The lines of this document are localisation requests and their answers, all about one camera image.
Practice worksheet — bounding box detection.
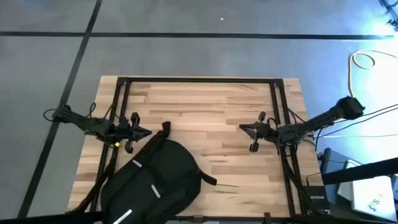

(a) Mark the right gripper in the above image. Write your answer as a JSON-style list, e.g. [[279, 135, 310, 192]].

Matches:
[[238, 111, 280, 153]]

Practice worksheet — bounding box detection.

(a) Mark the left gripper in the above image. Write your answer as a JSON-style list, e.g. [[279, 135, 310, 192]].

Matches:
[[114, 111, 152, 154]]

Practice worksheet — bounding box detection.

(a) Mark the black backpack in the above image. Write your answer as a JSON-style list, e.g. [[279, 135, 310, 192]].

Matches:
[[99, 121, 218, 224]]

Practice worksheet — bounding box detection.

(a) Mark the grey equipment case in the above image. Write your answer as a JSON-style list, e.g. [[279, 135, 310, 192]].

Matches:
[[319, 147, 351, 187]]

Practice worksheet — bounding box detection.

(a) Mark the black Netgear box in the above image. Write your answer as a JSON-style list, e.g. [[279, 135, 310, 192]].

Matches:
[[303, 185, 330, 211]]

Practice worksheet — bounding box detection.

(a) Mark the black diagonal beam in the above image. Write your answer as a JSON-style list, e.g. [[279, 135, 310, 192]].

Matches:
[[322, 157, 398, 186]]

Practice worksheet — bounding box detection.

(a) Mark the black overhead crossbar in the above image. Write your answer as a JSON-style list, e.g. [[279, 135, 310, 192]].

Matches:
[[0, 211, 398, 224]]

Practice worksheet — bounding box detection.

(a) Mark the white flat box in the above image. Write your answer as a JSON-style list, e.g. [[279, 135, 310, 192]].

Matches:
[[337, 159, 398, 222]]

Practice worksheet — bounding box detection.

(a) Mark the black tripod stand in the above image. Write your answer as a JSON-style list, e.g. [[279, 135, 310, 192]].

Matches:
[[378, 0, 398, 32]]

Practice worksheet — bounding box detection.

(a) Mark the black metal table frame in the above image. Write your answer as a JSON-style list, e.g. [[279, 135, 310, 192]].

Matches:
[[67, 76, 330, 224]]

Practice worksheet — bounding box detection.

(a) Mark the thin white floor cable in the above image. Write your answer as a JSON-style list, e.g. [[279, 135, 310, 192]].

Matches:
[[313, 133, 398, 139]]

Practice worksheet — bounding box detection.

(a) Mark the thick white floor cable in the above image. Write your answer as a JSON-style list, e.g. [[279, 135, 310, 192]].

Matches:
[[347, 49, 398, 98]]

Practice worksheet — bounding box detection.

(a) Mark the black floor cable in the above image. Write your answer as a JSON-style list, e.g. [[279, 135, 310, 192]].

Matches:
[[334, 104, 398, 124], [315, 108, 398, 139]]

